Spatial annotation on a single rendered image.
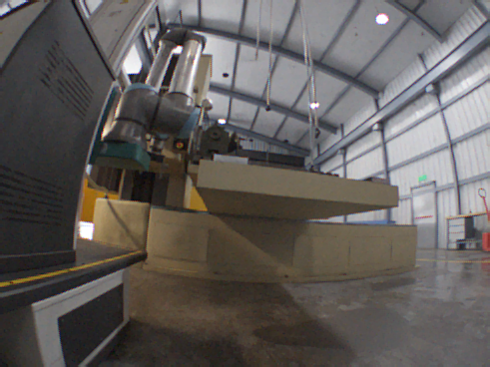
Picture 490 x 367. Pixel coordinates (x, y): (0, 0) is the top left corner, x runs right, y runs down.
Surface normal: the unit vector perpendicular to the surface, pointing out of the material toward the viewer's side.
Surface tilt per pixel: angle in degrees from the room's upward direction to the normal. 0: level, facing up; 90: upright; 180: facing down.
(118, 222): 90
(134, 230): 90
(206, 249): 90
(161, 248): 90
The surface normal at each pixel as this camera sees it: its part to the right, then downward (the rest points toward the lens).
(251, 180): 0.13, -0.21
